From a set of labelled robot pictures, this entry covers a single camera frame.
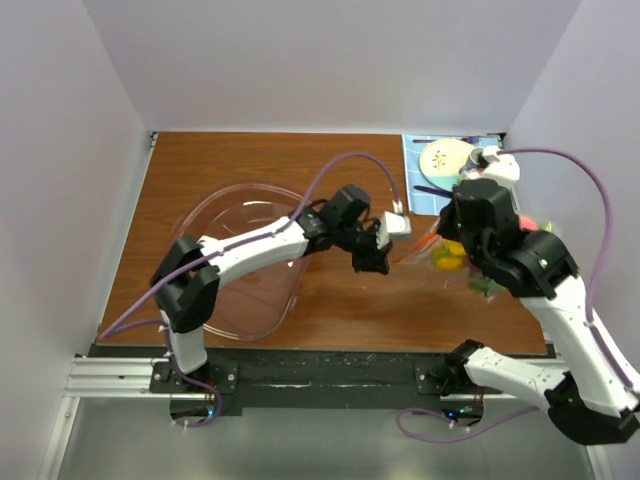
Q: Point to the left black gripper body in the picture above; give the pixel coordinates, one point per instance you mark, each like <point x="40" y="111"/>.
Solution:
<point x="353" y="237"/>

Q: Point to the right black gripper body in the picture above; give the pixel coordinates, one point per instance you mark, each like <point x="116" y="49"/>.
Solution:
<point x="449" y="229"/>

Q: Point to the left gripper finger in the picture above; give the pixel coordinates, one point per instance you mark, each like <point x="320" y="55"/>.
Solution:
<point x="364" y="261"/>
<point x="380" y="261"/>

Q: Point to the clear zip top bag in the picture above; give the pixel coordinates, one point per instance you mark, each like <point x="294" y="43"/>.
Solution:
<point x="420" y="254"/>

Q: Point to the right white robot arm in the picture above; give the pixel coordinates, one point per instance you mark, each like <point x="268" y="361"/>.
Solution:
<point x="592" y="401"/>

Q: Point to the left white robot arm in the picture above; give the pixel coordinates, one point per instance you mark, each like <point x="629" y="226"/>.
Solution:
<point x="186" y="284"/>

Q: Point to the pink fake peach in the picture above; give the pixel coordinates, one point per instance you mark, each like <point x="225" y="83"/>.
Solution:
<point x="527" y="224"/>

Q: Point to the orange fake fruit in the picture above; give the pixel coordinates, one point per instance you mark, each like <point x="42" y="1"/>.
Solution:
<point x="449" y="256"/>

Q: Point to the green fake pepper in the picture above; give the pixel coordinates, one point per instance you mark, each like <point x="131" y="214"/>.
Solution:
<point x="484" y="285"/>

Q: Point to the grey white mug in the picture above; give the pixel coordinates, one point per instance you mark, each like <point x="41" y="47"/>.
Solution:
<point x="475" y="164"/>

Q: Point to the blue checkered cloth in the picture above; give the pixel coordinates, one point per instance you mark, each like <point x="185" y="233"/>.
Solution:
<point x="423" y="203"/>

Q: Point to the cream floral plate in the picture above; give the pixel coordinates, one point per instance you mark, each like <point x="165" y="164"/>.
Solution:
<point x="444" y="157"/>

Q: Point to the clear plastic bowl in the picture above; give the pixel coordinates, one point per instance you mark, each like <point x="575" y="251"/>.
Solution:
<point x="259" y="274"/>

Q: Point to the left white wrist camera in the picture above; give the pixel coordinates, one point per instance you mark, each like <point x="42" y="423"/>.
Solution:
<point x="392" y="227"/>

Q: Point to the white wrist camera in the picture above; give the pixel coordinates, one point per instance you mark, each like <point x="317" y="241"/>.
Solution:
<point x="501" y="167"/>
<point x="392" y="227"/>

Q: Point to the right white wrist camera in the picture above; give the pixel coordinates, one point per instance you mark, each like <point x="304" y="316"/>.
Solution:
<point x="501" y="167"/>

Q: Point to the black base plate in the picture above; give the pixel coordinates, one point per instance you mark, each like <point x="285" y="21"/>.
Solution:
<point x="296" y="379"/>

